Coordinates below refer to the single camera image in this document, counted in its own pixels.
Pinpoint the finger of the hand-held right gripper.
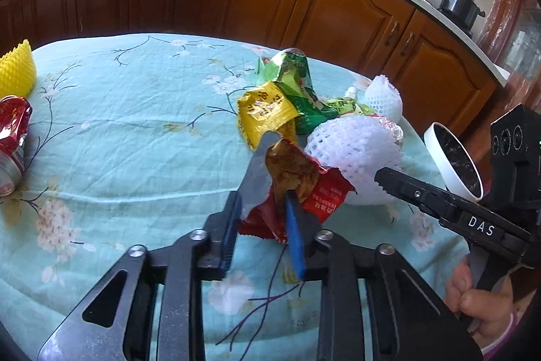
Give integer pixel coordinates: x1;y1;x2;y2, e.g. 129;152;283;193
374;167;533;256

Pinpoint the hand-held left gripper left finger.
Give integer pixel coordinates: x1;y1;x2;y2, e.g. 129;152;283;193
37;130;283;361

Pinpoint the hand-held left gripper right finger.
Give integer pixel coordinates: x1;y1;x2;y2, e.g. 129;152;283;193
284;192;483;361

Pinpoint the white rimmed black trash bin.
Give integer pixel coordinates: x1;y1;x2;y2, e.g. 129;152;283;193
424;123;484;203

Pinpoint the red snack packet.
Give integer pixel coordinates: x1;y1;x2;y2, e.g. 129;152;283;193
239;138;356;245

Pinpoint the large white foam fruit net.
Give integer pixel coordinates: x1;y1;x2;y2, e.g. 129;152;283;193
305;115;404;206

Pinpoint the green spouted pouch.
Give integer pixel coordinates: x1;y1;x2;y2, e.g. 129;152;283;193
321;86;377;120

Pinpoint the green snack packet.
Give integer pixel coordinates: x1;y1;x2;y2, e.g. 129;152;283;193
256;48;334;135

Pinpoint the crushed red can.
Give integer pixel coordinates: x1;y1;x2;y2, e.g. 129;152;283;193
0;95;33;197

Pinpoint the person's right forearm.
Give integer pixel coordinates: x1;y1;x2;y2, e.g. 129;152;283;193
479;310;533;361

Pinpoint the person's right hand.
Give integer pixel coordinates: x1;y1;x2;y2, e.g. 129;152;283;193
446;257;515;349

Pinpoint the silver foil wrapper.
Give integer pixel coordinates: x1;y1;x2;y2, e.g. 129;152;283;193
372;113;404;146

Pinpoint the small white foam fruit net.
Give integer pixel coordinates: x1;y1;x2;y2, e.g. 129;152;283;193
364;74;402;120

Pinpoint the yellow snack packet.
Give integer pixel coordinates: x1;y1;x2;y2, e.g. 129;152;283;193
237;81;299;150

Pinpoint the floral teal tablecloth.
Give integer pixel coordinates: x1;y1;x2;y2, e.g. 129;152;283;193
0;33;470;361

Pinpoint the black cooking pot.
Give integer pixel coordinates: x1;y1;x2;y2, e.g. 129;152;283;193
437;0;487;27

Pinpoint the yellow foam fruit net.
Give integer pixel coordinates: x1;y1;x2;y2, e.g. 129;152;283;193
0;40;37;98

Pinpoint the wooden glass door frame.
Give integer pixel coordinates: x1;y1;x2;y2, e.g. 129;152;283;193
477;0;541;125

